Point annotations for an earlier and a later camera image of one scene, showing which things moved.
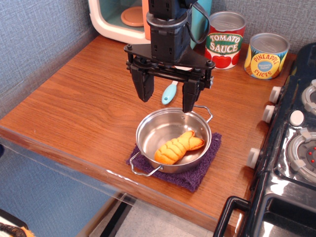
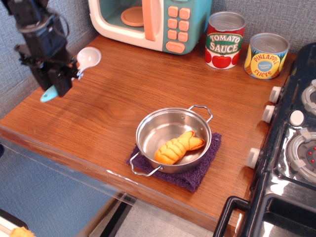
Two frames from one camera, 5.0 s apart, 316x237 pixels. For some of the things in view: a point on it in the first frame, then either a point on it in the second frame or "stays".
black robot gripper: (170, 54) → (43, 44)
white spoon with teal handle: (170, 92) → (87, 58)
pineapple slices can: (266, 56) stays
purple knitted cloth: (188, 178) stays
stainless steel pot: (157, 127) stays
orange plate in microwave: (133, 16) stays
